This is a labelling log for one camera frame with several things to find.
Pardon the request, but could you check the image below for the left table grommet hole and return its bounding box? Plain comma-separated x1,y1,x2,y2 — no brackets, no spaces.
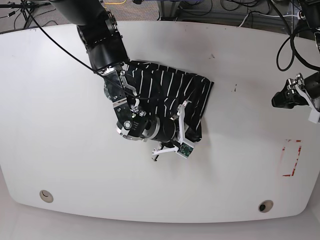
39,190,54,203

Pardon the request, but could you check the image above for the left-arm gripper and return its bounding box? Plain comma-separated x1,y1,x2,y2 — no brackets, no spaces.
271,73,320,123

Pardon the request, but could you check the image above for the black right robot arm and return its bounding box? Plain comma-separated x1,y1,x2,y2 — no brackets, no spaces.
50,0,195,161

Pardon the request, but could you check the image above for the table grommet hole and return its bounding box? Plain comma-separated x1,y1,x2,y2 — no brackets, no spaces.
258,200,274,213
39,190,54,203

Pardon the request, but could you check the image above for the navy white striped T-shirt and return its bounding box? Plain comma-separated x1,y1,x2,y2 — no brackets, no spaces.
126,61,214,143

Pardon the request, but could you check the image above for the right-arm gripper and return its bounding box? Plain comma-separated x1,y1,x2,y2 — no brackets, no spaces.
149,100,195,162

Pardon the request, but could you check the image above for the right table grommet hole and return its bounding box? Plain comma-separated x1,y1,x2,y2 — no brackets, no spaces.
258,200,274,213

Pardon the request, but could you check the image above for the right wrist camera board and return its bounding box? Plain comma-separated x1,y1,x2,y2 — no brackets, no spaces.
176,142,194,159

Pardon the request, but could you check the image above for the red tape rectangle marking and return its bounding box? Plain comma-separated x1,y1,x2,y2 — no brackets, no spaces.
278,139,302,177

